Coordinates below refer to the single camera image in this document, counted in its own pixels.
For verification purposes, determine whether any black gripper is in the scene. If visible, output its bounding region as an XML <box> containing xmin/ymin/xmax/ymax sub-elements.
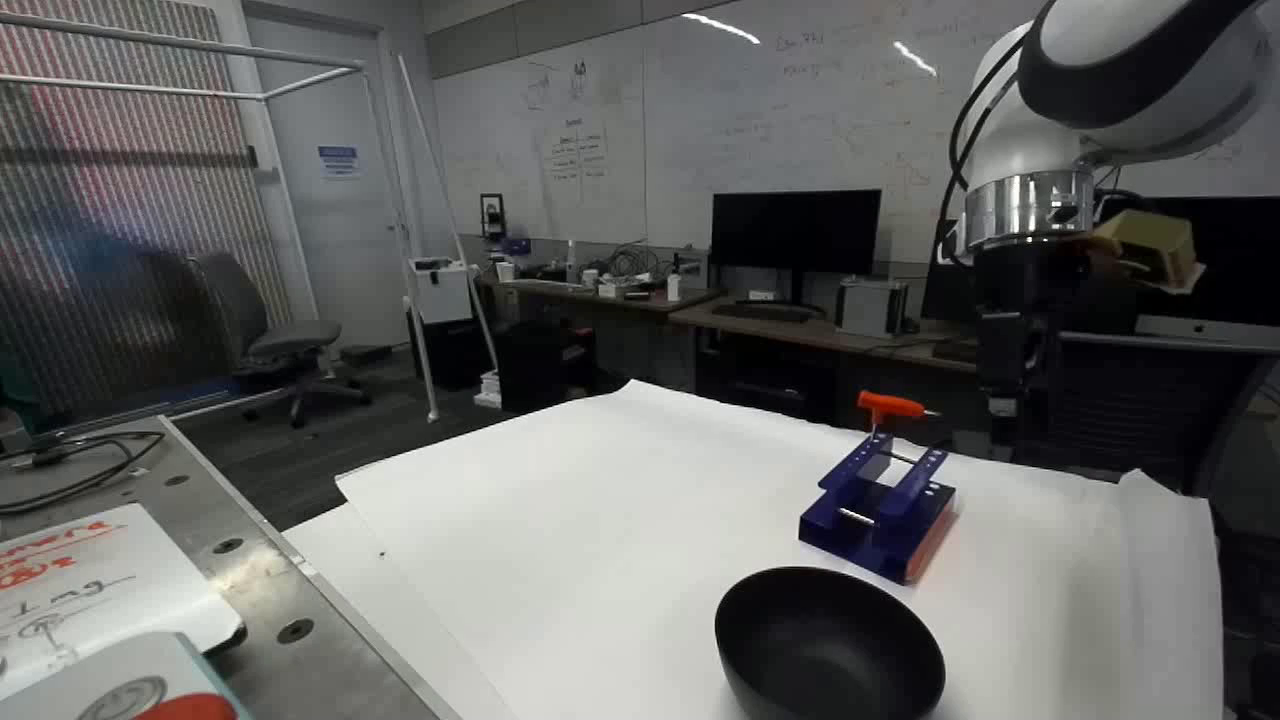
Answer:
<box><xmin>975</xmin><ymin>239</ymin><xmax>1070</xmax><ymax>431</ymax></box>

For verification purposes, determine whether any orange handled screwdriver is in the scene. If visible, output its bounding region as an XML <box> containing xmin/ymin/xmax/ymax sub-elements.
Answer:
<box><xmin>850</xmin><ymin>387</ymin><xmax>944</xmax><ymax>435</ymax></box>

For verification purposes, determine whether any black bowl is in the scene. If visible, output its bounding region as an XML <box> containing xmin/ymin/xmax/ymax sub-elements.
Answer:
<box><xmin>710</xmin><ymin>564</ymin><xmax>949</xmax><ymax>720</ymax></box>

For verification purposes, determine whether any black mesh chair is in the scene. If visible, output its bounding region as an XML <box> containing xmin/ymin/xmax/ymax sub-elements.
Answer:
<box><xmin>1036</xmin><ymin>328</ymin><xmax>1280</xmax><ymax>500</ymax></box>

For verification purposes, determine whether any blue acrylic tool holder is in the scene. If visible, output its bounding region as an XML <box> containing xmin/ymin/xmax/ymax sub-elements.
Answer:
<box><xmin>795</xmin><ymin>429</ymin><xmax>960</xmax><ymax>590</ymax></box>

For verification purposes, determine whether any small white computer case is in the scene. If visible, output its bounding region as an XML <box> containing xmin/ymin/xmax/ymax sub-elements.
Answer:
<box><xmin>832</xmin><ymin>273</ymin><xmax>910</xmax><ymax>341</ymax></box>

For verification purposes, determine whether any brown desk with monitor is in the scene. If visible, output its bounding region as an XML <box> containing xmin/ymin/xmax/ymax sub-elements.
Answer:
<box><xmin>662</xmin><ymin>296</ymin><xmax>988</xmax><ymax>406</ymax></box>

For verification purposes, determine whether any wide black monitor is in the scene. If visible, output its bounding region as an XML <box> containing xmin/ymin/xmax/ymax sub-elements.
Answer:
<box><xmin>1128</xmin><ymin>193</ymin><xmax>1280</xmax><ymax>332</ymax></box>

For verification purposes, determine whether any black keyboard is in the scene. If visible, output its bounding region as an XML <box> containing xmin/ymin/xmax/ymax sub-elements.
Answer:
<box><xmin>706</xmin><ymin>296</ymin><xmax>832</xmax><ymax>328</ymax></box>

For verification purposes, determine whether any black computer monitor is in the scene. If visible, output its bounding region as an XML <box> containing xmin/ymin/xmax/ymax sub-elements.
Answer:
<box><xmin>706</xmin><ymin>188</ymin><xmax>889</xmax><ymax>308</ymax></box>

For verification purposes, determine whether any large white paper sheet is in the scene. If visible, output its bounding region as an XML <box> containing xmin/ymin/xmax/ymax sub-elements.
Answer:
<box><xmin>332</xmin><ymin>376</ymin><xmax>1228</xmax><ymax>720</ymax></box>

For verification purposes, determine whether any cluttered wooden desk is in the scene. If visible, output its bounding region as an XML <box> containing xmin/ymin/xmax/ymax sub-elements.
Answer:
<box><xmin>486</xmin><ymin>267</ymin><xmax>727</xmax><ymax>412</ymax></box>

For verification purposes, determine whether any white box on cart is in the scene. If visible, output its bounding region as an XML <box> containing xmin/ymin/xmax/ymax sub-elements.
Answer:
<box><xmin>409</xmin><ymin>257</ymin><xmax>483</xmax><ymax>328</ymax></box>

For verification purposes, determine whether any white leaning pole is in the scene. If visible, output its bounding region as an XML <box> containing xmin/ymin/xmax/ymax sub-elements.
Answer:
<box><xmin>390</xmin><ymin>53</ymin><xmax>509</xmax><ymax>429</ymax></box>

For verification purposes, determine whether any white paper sheet underneath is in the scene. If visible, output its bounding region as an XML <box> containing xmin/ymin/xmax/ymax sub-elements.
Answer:
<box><xmin>281</xmin><ymin>497</ymin><xmax>535</xmax><ymax>720</ymax></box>

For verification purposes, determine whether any white door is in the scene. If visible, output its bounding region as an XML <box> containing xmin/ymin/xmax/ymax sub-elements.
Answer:
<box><xmin>244</xmin><ymin>7</ymin><xmax>413</xmax><ymax>358</ymax></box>

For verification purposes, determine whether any blue door sign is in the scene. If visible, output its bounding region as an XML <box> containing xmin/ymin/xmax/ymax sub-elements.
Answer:
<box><xmin>314</xmin><ymin>141</ymin><xmax>364</xmax><ymax>181</ymax></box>

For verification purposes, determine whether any grey office chair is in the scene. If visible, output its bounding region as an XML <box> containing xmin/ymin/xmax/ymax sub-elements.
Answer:
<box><xmin>179</xmin><ymin>247</ymin><xmax>378</xmax><ymax>431</ymax></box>

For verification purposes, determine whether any white booklet with round logo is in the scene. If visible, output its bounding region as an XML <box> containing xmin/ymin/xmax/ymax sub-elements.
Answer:
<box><xmin>0</xmin><ymin>629</ymin><xmax>253</xmax><ymax>720</ymax></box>

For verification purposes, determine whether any paper with red writing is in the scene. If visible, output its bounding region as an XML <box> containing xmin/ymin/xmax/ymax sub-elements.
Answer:
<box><xmin>0</xmin><ymin>500</ymin><xmax>248</xmax><ymax>701</ymax></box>

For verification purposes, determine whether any yellow wrist camera mount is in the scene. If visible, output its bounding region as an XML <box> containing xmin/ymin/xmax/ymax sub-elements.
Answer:
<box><xmin>1093</xmin><ymin>209</ymin><xmax>1208</xmax><ymax>301</ymax></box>

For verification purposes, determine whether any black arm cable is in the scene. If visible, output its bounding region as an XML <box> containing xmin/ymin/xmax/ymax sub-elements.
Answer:
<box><xmin>932</xmin><ymin>19</ymin><xmax>1041</xmax><ymax>260</ymax></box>

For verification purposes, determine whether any black wall device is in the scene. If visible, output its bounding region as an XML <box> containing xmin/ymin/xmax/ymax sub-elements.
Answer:
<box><xmin>474</xmin><ymin>188</ymin><xmax>513</xmax><ymax>247</ymax></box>

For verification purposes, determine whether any black cable on metal table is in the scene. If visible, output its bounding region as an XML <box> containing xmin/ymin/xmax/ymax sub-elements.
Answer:
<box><xmin>0</xmin><ymin>429</ymin><xmax>169</xmax><ymax>519</ymax></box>

